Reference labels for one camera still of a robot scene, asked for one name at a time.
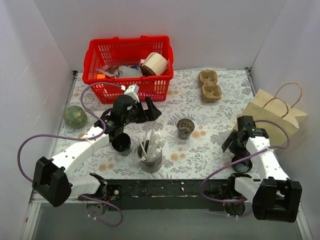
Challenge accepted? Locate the black cup lid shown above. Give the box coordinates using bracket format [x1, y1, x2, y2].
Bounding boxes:
[232, 159, 253, 174]

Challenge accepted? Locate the stack of black paper cups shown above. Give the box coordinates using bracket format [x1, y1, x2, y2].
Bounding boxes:
[111, 132, 131, 156]

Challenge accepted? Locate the kraft paper bag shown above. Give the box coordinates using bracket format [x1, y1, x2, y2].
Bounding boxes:
[237, 82, 308, 147]

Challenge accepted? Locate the red plastic shopping basket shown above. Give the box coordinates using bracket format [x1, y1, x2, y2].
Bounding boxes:
[82, 35, 174, 104]

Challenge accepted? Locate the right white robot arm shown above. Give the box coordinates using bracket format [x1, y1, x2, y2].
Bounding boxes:
[221, 115, 302, 223]

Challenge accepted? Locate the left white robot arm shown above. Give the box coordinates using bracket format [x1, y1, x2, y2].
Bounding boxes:
[32, 94, 162, 207]

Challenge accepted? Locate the grey cup of straws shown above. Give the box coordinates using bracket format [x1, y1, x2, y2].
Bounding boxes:
[136, 130, 164, 174]

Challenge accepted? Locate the grey plastic pouch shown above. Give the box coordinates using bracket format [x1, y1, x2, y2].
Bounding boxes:
[118, 65, 143, 79]

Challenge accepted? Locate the floral table mat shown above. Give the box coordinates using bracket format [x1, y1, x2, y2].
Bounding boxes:
[74, 69, 254, 179]

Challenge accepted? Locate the clear snack packet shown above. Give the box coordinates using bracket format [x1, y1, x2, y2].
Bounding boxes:
[96, 65, 119, 78]

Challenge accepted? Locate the beige paper roll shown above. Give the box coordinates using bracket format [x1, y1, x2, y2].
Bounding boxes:
[139, 52, 168, 77]

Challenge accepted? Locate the orange small box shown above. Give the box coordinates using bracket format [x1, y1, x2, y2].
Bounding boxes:
[97, 74, 106, 79]

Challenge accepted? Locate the cardboard cup carrier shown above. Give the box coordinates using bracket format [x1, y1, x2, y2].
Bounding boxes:
[198, 69, 222, 103]

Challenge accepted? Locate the green melon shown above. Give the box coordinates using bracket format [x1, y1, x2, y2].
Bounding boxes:
[63, 105, 88, 129]

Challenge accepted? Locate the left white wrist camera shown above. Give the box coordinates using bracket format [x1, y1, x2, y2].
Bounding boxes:
[121, 84, 140, 103]

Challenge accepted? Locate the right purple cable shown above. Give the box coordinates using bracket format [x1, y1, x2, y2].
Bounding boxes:
[199, 119, 291, 217]

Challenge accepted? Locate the purple cable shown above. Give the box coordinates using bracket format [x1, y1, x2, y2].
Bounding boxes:
[199, 119, 291, 217]
[17, 82, 125, 228]

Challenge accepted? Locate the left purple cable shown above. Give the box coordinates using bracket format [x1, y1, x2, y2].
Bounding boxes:
[17, 82, 125, 228]

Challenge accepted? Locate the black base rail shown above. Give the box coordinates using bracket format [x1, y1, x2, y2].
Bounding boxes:
[99, 179, 244, 211]

